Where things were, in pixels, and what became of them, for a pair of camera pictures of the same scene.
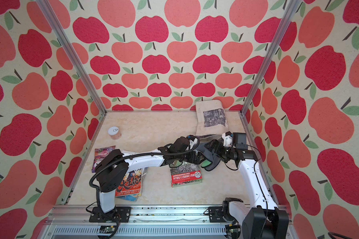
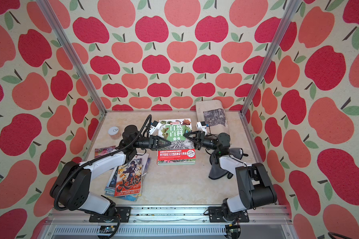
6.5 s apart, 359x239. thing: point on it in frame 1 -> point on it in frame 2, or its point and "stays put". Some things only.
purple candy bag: [99, 153] stays put
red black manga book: [131, 184] stays put
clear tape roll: [114, 133] stays put
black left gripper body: [189, 156] -> [144, 143]
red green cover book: [185, 174] -> [181, 151]
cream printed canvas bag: [211, 119] stays put
